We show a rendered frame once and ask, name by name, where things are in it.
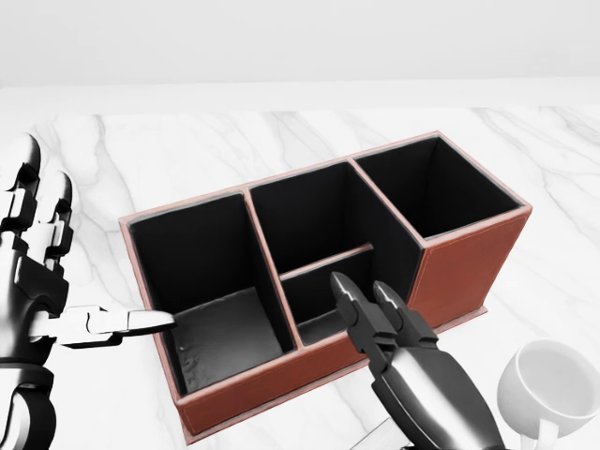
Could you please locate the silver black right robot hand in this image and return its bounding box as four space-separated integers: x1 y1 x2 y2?
329 270 508 450

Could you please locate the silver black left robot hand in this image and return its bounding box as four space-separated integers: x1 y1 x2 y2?
0 132 178 366

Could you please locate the red-brown desk caddy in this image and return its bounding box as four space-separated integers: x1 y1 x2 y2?
117 130 535 446

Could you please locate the white mug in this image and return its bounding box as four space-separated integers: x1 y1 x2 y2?
495 338 600 450

